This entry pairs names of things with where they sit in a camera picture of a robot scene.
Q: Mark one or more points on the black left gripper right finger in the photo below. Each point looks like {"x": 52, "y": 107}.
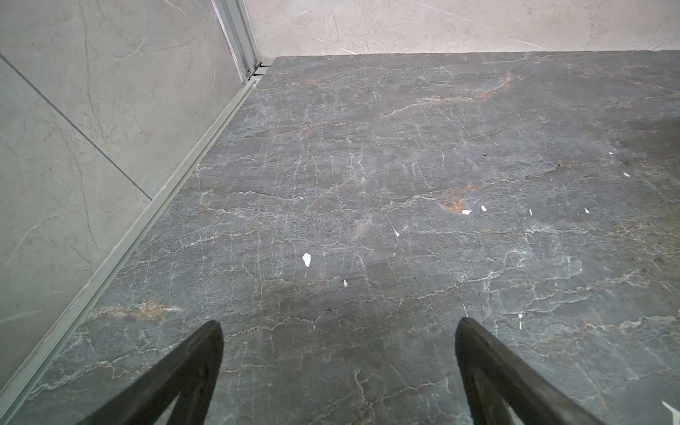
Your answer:
{"x": 500, "y": 385}

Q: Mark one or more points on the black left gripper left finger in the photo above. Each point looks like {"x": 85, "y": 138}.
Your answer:
{"x": 184, "y": 381}

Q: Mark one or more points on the aluminium frame rail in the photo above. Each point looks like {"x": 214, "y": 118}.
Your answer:
{"x": 106, "y": 106}

